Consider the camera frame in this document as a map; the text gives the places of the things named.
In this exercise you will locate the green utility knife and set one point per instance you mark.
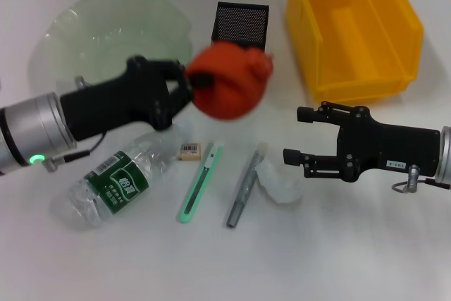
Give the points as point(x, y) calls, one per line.
point(201, 181)

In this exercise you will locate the clear green-label water bottle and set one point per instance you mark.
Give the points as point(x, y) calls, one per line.
point(120, 181)

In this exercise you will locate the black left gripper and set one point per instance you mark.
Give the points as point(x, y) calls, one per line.
point(116, 103)

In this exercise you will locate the beige eraser with barcode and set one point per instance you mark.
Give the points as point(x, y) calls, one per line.
point(190, 151)

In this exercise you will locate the grey pen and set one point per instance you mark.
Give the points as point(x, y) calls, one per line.
point(245, 188)

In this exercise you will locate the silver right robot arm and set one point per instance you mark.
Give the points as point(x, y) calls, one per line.
point(445, 156)

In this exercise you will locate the white paper ball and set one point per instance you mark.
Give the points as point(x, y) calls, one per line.
point(282, 188)

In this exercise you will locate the black mesh pen holder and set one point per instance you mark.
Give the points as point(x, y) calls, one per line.
point(239, 22)

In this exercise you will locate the red tomato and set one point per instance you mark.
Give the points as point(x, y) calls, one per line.
point(232, 89)

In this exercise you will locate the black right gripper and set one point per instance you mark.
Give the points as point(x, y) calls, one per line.
point(394, 146)

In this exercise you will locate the pale green glass fruit plate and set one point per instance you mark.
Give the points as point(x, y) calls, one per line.
point(105, 33)

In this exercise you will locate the yellow plastic bin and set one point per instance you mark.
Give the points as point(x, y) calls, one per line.
point(352, 33)

